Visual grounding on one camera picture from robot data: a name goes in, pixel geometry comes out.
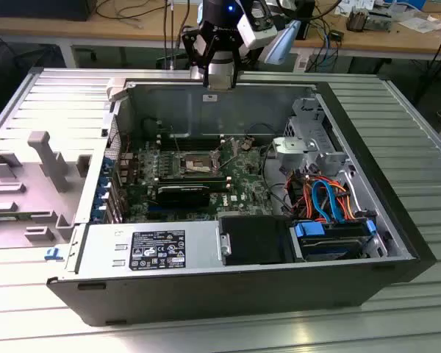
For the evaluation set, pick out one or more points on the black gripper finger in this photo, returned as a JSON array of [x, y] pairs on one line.
[[237, 62], [198, 44]]

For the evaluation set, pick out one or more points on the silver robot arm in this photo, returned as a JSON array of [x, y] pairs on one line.
[[283, 44]]

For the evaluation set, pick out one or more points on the black RAM slot row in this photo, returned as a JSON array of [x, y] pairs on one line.
[[165, 144], [191, 181]]

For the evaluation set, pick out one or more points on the CPU socket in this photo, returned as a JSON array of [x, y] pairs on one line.
[[198, 163]]

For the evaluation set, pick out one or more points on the black plastic drive cover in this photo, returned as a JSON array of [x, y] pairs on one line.
[[253, 239]]

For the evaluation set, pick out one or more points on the black upright box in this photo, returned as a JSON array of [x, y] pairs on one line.
[[308, 18]]

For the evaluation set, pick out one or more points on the grey case release latch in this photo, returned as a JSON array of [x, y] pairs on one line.
[[115, 90]]

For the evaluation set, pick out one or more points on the small black adapter box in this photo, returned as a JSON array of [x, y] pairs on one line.
[[336, 35]]

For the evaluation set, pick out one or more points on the green motherboard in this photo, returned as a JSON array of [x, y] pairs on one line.
[[242, 173]]

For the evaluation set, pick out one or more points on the metal heatsink cooler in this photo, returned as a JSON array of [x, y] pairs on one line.
[[356, 20]]

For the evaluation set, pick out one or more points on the silver metal drive cage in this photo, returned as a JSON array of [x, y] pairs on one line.
[[330, 163]]

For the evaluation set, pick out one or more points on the wooden desk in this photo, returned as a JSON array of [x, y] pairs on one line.
[[59, 27]]

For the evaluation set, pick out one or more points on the black graphics card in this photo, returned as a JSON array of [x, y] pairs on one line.
[[183, 196]]

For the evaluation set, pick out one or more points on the grey metal device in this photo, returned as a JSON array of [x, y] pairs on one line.
[[380, 22]]

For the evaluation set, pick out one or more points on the black box on desk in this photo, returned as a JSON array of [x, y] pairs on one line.
[[40, 9]]

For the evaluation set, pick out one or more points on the white paper sheet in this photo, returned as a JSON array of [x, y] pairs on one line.
[[420, 24]]

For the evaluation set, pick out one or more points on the hard disk in blue carrier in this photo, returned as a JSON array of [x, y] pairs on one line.
[[327, 250]]

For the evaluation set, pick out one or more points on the grey parts rack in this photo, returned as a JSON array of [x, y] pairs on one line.
[[40, 191]]

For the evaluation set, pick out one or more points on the silver power supply unit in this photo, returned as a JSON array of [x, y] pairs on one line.
[[103, 250]]

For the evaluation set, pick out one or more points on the black open PC case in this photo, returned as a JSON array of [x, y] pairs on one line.
[[206, 294]]

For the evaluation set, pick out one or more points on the blue case latch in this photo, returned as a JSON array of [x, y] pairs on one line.
[[53, 253]]

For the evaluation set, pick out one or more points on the green RAM stick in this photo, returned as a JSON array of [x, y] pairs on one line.
[[7, 219]]

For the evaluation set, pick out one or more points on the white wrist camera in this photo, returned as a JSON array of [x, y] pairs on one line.
[[257, 38]]

